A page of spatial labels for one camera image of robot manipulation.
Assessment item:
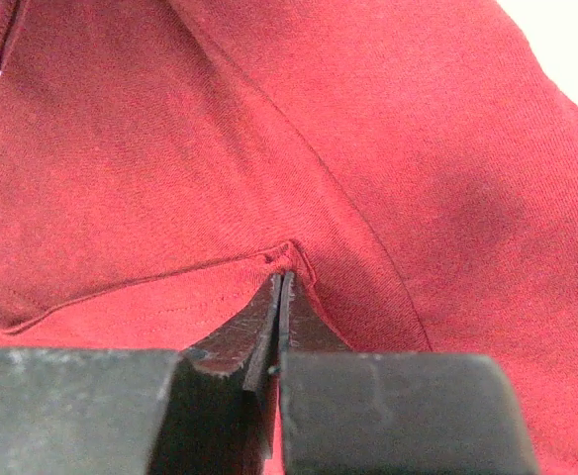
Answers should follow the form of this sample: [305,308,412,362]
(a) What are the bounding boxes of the dark maroon t-shirt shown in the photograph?
[0,1,578,474]

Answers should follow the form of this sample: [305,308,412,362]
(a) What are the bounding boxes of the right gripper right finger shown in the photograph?
[279,272,539,474]

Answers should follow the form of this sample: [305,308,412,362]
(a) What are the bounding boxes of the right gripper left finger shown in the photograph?
[0,275,282,474]

